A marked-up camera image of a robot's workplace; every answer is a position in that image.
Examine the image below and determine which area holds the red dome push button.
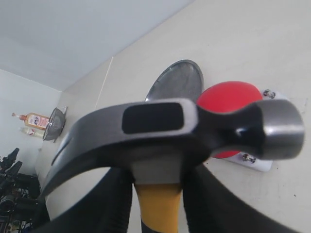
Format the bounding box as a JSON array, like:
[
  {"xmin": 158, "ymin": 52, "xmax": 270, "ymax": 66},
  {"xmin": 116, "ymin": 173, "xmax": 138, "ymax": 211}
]
[{"xmin": 196, "ymin": 81, "xmax": 291, "ymax": 173}]

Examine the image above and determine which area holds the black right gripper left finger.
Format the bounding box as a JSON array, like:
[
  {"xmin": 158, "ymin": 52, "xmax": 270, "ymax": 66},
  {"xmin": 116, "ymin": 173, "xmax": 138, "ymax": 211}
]
[{"xmin": 33, "ymin": 168, "xmax": 133, "ymax": 233}]

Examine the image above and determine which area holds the white plastic bottle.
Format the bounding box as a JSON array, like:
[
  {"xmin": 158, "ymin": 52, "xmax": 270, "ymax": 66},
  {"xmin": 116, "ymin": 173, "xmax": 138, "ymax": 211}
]
[{"xmin": 19, "ymin": 127, "xmax": 44, "ymax": 139}]

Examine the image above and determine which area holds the yellow black claw hammer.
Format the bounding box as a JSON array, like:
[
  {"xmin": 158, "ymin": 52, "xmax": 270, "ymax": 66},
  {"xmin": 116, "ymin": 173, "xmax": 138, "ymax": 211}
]
[{"xmin": 41, "ymin": 98, "xmax": 305, "ymax": 233}]

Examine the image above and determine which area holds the round steel plate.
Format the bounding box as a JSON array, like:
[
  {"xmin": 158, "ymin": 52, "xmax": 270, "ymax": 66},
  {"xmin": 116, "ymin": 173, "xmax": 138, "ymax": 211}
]
[{"xmin": 145, "ymin": 59, "xmax": 204, "ymax": 102}]

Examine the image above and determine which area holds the orange dish soap bottle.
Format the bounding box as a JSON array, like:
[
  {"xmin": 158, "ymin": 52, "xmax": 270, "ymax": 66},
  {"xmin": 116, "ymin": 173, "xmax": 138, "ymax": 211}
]
[{"xmin": 12, "ymin": 113, "xmax": 49, "ymax": 131}]

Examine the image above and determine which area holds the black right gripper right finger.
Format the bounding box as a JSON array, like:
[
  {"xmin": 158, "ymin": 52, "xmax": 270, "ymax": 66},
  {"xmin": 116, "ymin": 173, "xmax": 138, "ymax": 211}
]
[{"xmin": 181, "ymin": 164, "xmax": 311, "ymax": 233}]

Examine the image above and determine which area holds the metal strainer bowl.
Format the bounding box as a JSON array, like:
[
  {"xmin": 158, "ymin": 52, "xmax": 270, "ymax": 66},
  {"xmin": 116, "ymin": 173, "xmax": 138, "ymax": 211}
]
[{"xmin": 43, "ymin": 106, "xmax": 68, "ymax": 141}]

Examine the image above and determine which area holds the black equipment pile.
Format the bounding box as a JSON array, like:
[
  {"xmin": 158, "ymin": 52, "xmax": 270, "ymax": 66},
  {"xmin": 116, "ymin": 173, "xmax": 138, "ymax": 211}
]
[{"xmin": 0, "ymin": 148, "xmax": 50, "ymax": 233}]

